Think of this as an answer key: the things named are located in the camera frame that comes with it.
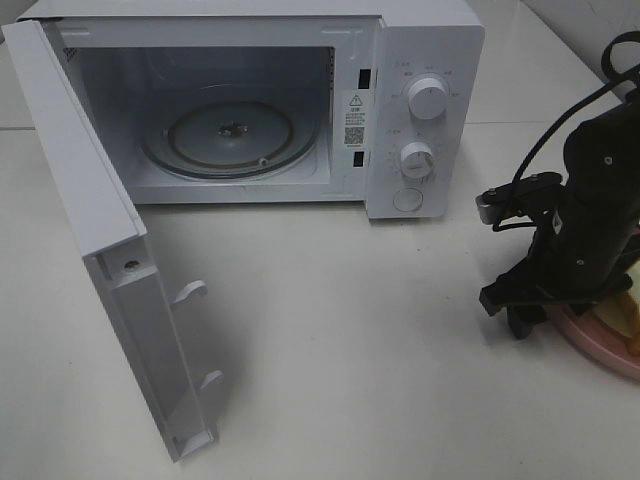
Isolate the white microwave door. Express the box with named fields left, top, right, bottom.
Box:
left=3, top=20, right=214, bottom=461

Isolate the pink round plate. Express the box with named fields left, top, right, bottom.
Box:
left=549, top=304, right=639, bottom=382

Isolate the black right camera cable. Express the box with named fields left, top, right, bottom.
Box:
left=489, top=30, right=640, bottom=234

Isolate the white bread sandwich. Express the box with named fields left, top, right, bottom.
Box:
left=598, top=262, right=639, bottom=356

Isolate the white microwave oven body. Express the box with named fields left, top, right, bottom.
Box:
left=10, top=1, right=485, bottom=220

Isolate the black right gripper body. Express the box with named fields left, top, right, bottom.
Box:
left=519, top=199, right=639, bottom=305

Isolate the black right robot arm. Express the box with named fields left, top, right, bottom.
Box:
left=476, top=73, right=639, bottom=339

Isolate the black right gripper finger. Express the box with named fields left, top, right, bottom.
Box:
left=479, top=269, right=537, bottom=316
left=506, top=301, right=548, bottom=339

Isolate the upper white power knob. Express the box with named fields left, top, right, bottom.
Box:
left=406, top=74, right=449, bottom=120

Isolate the round white door button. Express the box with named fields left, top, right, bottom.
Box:
left=393, top=188, right=424, bottom=213

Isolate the lower white timer knob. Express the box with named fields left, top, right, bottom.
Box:
left=400, top=141, right=435, bottom=179

